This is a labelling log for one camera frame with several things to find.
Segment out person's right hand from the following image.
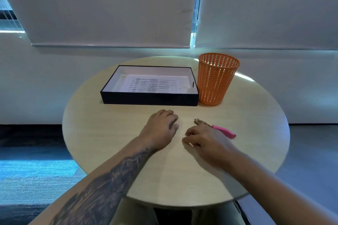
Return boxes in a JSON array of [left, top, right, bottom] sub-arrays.
[[182, 124, 240, 169]]

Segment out person's left hand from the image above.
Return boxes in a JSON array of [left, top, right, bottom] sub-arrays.
[[138, 110, 180, 152]]

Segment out person's left forearm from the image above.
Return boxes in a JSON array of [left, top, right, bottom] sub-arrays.
[[29, 136, 159, 225]]

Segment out person's right forearm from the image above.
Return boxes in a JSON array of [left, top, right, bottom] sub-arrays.
[[211, 151, 338, 225]]

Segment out black tray box white inside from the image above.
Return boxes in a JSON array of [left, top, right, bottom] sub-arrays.
[[100, 65, 199, 107]]

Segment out printed paper sheet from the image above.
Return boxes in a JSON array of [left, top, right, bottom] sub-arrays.
[[119, 75, 191, 94]]

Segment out orange mesh basket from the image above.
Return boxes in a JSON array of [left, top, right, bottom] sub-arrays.
[[197, 53, 241, 106]]

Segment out wide white roller blind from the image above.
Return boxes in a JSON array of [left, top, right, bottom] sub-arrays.
[[0, 0, 199, 49]]

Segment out window with slatted blind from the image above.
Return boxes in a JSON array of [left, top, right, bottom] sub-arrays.
[[0, 0, 26, 34]]

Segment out pink handled staple remover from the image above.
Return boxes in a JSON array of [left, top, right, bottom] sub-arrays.
[[194, 118, 237, 139]]

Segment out bead chain blind cord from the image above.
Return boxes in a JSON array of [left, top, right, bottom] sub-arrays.
[[192, 0, 204, 40]]

